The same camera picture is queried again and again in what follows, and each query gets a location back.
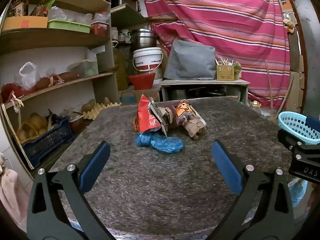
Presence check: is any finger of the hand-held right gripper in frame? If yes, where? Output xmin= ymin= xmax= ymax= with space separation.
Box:
xmin=277 ymin=129 xmax=304 ymax=153
xmin=305 ymin=116 xmax=320 ymax=133

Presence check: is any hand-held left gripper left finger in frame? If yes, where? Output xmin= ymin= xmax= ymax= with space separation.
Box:
xmin=26 ymin=141 xmax=118 ymax=240

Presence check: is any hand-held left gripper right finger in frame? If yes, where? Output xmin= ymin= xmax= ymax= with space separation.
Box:
xmin=210 ymin=140 xmax=295 ymax=240

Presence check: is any light blue plastic basket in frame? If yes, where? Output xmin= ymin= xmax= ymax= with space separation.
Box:
xmin=277 ymin=111 xmax=320 ymax=145

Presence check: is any brown cardboard box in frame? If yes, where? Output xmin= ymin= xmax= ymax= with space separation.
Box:
xmin=184 ymin=119 xmax=207 ymax=139

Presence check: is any blue plastic bag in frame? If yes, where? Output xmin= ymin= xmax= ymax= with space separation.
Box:
xmin=136 ymin=133 xmax=156 ymax=147
xmin=150 ymin=135 xmax=184 ymax=154

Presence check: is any red snack packet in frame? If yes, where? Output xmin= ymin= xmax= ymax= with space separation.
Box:
xmin=132 ymin=94 xmax=168 ymax=138

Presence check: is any orange snack wrapper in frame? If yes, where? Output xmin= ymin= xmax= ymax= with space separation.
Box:
xmin=175 ymin=99 xmax=207 ymax=130

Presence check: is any brown wrapper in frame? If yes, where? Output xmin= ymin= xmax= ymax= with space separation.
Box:
xmin=157 ymin=106 xmax=178 ymax=130

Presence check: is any person's right forearm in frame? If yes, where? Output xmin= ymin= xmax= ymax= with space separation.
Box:
xmin=309 ymin=182 xmax=319 ymax=207

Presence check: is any stack of flattened cardboard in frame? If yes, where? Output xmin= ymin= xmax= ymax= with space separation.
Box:
xmin=285 ymin=55 xmax=305 ymax=113

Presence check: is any small brown woven basket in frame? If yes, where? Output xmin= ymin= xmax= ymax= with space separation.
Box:
xmin=69 ymin=112 xmax=85 ymax=133

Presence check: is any dark blue plastic crate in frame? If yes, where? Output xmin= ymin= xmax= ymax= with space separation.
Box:
xmin=21 ymin=116 xmax=74 ymax=164

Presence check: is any cardboard egg carton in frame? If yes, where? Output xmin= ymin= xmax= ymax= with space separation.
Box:
xmin=81 ymin=102 xmax=122 ymax=120

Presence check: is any large potato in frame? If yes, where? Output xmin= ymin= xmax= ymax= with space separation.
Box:
xmin=82 ymin=99 xmax=96 ymax=112

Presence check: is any grey shaggy mat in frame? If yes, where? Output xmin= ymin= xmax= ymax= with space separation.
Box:
xmin=49 ymin=96 xmax=304 ymax=240

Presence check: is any yellow net bag of potatoes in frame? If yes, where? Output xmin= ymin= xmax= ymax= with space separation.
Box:
xmin=16 ymin=112 xmax=48 ymax=143

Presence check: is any wooden framed glass door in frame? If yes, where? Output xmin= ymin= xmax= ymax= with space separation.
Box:
xmin=287 ymin=0 xmax=320 ymax=120

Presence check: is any cardboard box with blue label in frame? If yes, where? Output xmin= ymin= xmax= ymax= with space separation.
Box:
xmin=119 ymin=87 xmax=161 ymax=103

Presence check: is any small steel pot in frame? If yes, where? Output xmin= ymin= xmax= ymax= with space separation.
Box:
xmin=172 ymin=89 xmax=187 ymax=100

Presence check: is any small wooden cabinet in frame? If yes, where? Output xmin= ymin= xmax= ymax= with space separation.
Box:
xmin=159 ymin=79 xmax=250 ymax=105

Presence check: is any yellow wicker box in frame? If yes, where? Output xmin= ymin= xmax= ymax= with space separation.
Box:
xmin=216 ymin=64 xmax=235 ymax=81

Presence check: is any sweet potato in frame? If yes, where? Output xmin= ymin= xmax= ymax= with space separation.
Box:
xmin=34 ymin=77 xmax=51 ymax=92
xmin=51 ymin=72 xmax=80 ymax=83

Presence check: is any red plastic basin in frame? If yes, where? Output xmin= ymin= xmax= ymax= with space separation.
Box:
xmin=129 ymin=73 xmax=156 ymax=90

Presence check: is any clear plastic food container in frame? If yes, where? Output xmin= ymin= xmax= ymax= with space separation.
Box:
xmin=67 ymin=59 xmax=99 ymax=78

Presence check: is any bundle of wooden sticks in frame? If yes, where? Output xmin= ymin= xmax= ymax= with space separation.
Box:
xmin=215 ymin=57 xmax=234 ymax=67

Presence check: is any large oil bottle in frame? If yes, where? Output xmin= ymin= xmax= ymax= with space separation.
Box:
xmin=112 ymin=41 xmax=128 ymax=92

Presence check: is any white plastic bag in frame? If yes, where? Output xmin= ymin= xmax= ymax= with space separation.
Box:
xmin=19 ymin=62 xmax=41 ymax=90

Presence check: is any red mesh bag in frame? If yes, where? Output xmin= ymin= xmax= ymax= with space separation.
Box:
xmin=0 ymin=83 xmax=23 ymax=103

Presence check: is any grey fabric cover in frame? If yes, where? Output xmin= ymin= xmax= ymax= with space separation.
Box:
xmin=164 ymin=39 xmax=217 ymax=81

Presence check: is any white plastic bucket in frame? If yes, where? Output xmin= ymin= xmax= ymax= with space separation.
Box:
xmin=132 ymin=47 xmax=163 ymax=72

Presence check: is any wooden shelf unit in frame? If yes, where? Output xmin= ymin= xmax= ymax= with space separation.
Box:
xmin=0 ymin=0 xmax=150 ymax=170

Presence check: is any large steel pot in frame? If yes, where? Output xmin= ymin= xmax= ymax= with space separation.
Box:
xmin=128 ymin=28 xmax=158 ymax=50

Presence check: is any small red basket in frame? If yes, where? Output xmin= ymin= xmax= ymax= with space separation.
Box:
xmin=90 ymin=21 xmax=110 ymax=37

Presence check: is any pink striped cloth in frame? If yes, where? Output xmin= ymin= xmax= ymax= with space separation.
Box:
xmin=140 ymin=0 xmax=290 ymax=110

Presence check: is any green plastic tray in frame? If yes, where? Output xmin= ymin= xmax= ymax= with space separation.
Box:
xmin=47 ymin=19 xmax=91 ymax=33

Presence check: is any clear plastic bag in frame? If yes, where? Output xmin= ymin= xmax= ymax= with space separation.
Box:
xmin=49 ymin=6 xmax=93 ymax=25

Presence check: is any yellow cardboard box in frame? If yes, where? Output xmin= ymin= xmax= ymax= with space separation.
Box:
xmin=1 ymin=16 xmax=48 ymax=32

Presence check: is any wooden rod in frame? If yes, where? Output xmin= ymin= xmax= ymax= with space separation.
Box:
xmin=147 ymin=16 xmax=178 ymax=22

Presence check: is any red and green snack bag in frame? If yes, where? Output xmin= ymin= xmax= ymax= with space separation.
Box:
xmin=30 ymin=0 xmax=55 ymax=17

